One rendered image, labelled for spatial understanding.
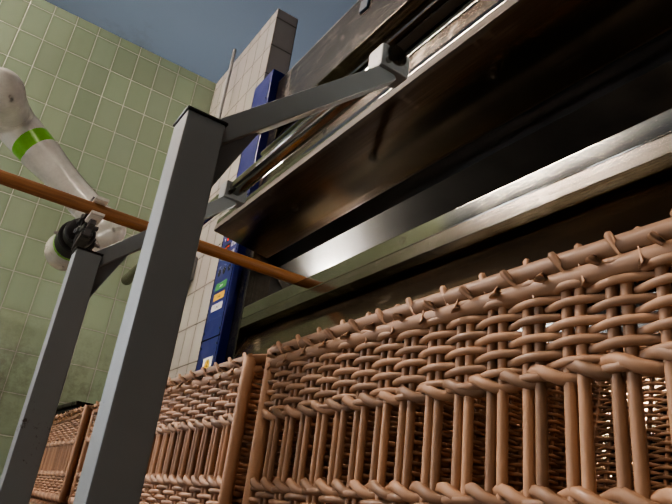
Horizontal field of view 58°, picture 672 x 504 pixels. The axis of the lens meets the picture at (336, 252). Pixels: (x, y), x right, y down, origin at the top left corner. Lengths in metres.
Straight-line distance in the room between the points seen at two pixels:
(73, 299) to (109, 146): 2.00
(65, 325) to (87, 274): 0.09
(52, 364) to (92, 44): 2.37
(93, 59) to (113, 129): 0.35
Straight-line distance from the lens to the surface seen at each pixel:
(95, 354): 2.70
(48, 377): 1.00
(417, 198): 1.50
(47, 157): 1.95
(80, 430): 1.12
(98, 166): 2.93
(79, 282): 1.03
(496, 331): 0.32
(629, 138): 1.00
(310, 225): 1.74
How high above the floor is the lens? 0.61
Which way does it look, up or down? 24 degrees up
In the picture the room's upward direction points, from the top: 7 degrees clockwise
